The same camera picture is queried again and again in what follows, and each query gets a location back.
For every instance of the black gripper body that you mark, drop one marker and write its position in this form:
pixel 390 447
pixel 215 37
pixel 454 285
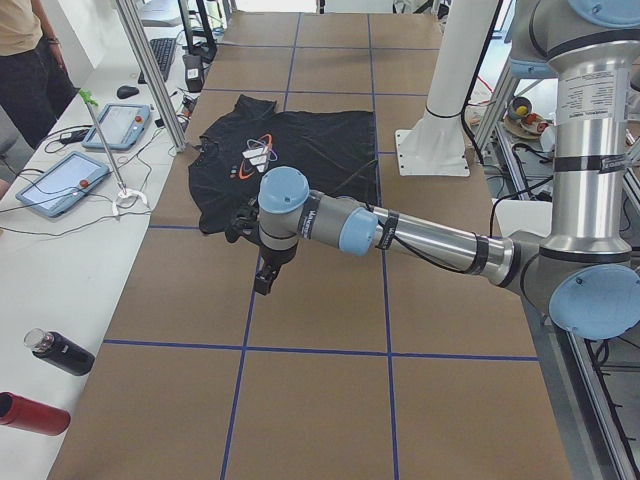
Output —
pixel 275 257

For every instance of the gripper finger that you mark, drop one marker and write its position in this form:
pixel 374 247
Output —
pixel 263 282

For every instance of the black graphic t-shirt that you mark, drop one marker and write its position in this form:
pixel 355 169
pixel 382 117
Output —
pixel 335 151

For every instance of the metal reacher grabber stick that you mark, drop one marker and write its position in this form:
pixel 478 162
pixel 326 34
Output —
pixel 124 193

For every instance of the far blue teach pendant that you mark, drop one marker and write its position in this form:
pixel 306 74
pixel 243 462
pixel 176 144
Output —
pixel 122 124

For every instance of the blue teach pendant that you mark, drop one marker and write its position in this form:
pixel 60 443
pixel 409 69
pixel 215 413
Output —
pixel 122 124
pixel 63 185

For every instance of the black box with label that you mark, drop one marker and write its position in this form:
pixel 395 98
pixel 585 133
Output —
pixel 194 72

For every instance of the black computer mouse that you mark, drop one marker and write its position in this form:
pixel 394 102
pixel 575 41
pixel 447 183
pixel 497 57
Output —
pixel 126 91

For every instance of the black keyboard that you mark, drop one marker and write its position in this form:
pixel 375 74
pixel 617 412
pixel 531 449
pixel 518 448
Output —
pixel 163 50

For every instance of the near blue teach pendant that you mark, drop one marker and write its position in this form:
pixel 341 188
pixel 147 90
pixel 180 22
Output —
pixel 63 185

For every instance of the black water bottle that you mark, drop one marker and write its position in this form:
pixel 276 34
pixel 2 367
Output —
pixel 59 351

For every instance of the seated person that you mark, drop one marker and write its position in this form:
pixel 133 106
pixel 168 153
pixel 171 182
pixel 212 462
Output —
pixel 35 85

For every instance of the white plastic chair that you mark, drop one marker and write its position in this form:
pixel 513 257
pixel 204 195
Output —
pixel 532 217

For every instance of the red water bottle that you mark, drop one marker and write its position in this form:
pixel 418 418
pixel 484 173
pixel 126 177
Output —
pixel 25 414

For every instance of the bowl with yellow ball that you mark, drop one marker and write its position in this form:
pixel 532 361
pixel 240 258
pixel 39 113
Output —
pixel 519 108

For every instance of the aluminium frame post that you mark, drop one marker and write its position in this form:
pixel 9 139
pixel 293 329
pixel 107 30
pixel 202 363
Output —
pixel 146 60

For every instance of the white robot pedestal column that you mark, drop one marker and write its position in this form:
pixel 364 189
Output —
pixel 435 146

